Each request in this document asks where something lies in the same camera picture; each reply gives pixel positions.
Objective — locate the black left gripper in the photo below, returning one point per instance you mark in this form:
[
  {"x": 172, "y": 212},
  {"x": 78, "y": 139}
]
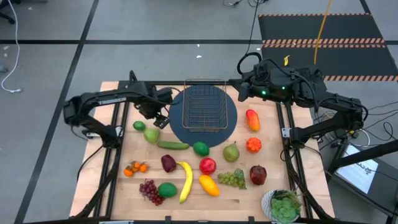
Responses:
[{"x": 150, "y": 109}]

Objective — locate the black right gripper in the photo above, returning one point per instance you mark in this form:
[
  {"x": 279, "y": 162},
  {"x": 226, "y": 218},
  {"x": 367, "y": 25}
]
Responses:
[{"x": 259, "y": 84}]

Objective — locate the light green pear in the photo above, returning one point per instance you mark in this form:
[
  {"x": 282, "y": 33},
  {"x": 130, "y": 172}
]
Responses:
[{"x": 151, "y": 136}]

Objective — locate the large green fruit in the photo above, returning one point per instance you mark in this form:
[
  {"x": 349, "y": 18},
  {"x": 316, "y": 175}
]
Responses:
[{"x": 139, "y": 125}]

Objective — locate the green cucumber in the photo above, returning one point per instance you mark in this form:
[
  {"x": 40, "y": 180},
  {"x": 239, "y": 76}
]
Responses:
[{"x": 173, "y": 145}]

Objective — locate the red orange mango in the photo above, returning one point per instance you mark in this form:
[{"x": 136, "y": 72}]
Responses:
[{"x": 252, "y": 120}]

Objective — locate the dark maroon fruit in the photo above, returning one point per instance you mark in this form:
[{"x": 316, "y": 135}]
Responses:
[{"x": 168, "y": 163}]

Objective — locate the round green lime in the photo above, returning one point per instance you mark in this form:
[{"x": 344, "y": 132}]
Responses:
[{"x": 201, "y": 149}]

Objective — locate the tangerine cluster with leaves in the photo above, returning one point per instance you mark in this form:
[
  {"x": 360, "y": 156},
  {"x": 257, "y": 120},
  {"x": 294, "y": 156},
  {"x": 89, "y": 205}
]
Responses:
[{"x": 135, "y": 168}]

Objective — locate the orange bumpy pepper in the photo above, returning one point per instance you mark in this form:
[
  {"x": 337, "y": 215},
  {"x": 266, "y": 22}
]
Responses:
[{"x": 254, "y": 145}]

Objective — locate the bright red apple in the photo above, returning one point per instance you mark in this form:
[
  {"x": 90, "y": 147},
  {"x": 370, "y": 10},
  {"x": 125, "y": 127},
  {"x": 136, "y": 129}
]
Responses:
[{"x": 207, "y": 166}]

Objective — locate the yellow banana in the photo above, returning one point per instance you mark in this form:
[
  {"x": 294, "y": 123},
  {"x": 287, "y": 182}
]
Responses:
[{"x": 188, "y": 182}]

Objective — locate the brownish green pear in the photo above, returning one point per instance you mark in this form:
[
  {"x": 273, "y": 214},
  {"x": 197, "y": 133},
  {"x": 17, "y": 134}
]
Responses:
[{"x": 231, "y": 154}]

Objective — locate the green avocado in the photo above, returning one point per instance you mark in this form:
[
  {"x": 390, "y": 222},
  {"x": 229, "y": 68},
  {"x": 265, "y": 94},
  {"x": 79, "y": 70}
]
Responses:
[{"x": 167, "y": 190}]

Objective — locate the purple grape bunch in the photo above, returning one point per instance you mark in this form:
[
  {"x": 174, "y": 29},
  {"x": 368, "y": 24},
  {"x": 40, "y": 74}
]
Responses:
[{"x": 150, "y": 191}]

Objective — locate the yellow orange mango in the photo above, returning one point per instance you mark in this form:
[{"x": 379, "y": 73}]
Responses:
[{"x": 209, "y": 185}]

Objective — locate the dark red apple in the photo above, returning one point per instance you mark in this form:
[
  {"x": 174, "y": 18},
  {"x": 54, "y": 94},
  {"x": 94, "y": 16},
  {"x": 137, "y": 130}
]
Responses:
[{"x": 258, "y": 175}]

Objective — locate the green grape bunch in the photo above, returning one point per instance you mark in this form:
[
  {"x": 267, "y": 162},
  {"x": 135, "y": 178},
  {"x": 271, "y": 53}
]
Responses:
[{"x": 231, "y": 179}]

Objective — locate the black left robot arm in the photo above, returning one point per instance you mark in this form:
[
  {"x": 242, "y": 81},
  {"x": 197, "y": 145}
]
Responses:
[{"x": 102, "y": 99}]

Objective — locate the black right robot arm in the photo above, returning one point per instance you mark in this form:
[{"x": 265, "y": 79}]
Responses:
[{"x": 335, "y": 104}]

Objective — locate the yellow tape tag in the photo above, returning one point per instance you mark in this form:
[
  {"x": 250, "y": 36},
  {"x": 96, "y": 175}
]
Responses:
[{"x": 286, "y": 60}]

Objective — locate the round dark blue placemat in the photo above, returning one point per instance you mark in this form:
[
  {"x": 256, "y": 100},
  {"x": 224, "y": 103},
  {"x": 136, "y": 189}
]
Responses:
[{"x": 217, "y": 138}]

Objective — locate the black hazard-striped floor mat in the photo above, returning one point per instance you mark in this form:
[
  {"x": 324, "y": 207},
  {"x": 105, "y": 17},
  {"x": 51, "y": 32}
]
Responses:
[{"x": 342, "y": 28}]

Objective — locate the white patterned plant pot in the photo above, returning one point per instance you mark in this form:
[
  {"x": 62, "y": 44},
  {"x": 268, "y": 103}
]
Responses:
[{"x": 265, "y": 203}]

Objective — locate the green artificial succulent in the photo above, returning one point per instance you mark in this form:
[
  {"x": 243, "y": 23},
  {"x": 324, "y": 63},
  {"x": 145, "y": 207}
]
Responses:
[{"x": 284, "y": 208}]

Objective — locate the black desk leg bar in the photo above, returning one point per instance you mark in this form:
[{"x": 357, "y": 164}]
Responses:
[{"x": 363, "y": 155}]

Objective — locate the black office chair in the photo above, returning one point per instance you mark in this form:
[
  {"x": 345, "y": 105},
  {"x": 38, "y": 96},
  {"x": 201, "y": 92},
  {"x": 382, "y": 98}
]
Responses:
[{"x": 6, "y": 15}]

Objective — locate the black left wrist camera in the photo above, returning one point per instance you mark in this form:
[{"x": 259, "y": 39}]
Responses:
[{"x": 164, "y": 95}]

